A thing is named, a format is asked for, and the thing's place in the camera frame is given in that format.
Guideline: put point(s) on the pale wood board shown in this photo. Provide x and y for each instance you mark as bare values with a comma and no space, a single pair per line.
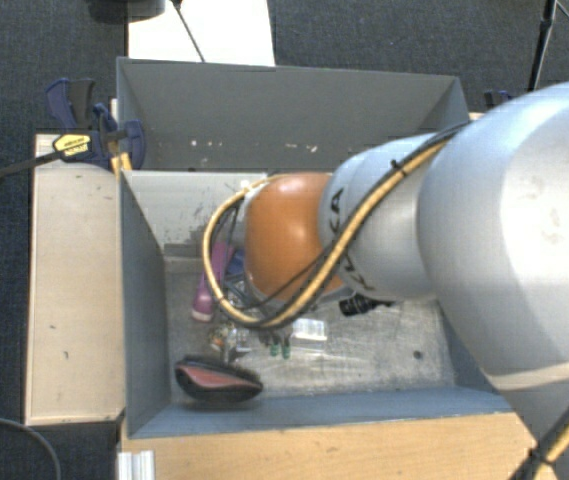
76,293

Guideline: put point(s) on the purple plastic bottle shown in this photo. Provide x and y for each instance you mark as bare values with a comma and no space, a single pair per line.
207,288

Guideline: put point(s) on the grey metal bin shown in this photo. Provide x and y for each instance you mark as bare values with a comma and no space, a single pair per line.
274,113

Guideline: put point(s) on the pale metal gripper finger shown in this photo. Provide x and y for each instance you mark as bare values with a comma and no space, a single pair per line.
238,354
230,337

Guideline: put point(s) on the black cylinder on white bracket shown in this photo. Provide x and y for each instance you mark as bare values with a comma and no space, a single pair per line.
356,305

